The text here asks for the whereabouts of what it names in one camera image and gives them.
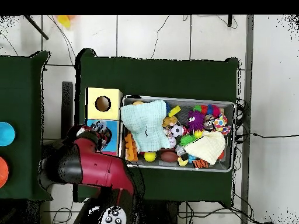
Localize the cream muslin cloth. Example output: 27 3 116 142
184 130 227 165

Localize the black cable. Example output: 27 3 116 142
235 132 299 139

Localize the orange plastic toy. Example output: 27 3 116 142
124 133 138 162

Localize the orange bowl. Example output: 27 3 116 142
0 156 9 188

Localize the wooden box with three holes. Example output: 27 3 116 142
85 87 123 157

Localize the dark green tablecloth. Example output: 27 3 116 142
74 48 240 207
0 50 53 202

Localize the black rod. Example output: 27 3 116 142
23 15 50 40

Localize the black upright bar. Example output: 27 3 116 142
61 81 74 140

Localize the brown plush bear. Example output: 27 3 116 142
162 115 179 128

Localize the purple spiky monster toy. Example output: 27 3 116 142
186 110 206 132

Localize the black and white soccer ball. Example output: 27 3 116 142
170 124 184 138

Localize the light blue muslin cloth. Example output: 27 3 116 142
120 99 171 153

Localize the yellow ball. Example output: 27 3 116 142
143 150 157 162

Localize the brown toy football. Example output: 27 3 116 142
159 150 179 163

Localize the polka dot cloth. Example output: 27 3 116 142
211 114 231 135

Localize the shallow mesh bin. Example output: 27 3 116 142
118 94 236 173

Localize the yellow floor object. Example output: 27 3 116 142
57 15 77 29

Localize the green spiky ball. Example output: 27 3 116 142
179 134 198 146

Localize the blue bowl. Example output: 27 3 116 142
0 121 16 147

